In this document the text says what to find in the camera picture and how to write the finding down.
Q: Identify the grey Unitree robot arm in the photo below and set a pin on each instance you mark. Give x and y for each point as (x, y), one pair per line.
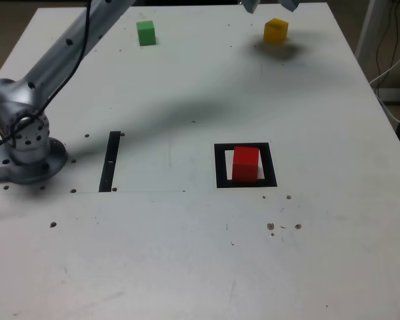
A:
(53, 66)

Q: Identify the white post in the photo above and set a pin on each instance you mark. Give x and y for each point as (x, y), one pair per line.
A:
(370, 33)

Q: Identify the green cube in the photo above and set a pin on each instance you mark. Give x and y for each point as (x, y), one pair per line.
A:
(146, 33)

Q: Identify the yellow cube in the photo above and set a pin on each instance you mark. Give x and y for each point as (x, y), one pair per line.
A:
(275, 31)

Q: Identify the red cube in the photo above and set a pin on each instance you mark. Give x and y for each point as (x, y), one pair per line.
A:
(246, 163)

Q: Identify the black tape strip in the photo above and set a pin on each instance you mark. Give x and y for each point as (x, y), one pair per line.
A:
(108, 173)

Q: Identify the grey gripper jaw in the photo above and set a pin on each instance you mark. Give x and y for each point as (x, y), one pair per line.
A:
(290, 4)
(251, 5)

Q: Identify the black tape square outline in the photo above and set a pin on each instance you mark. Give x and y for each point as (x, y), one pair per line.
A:
(220, 166)

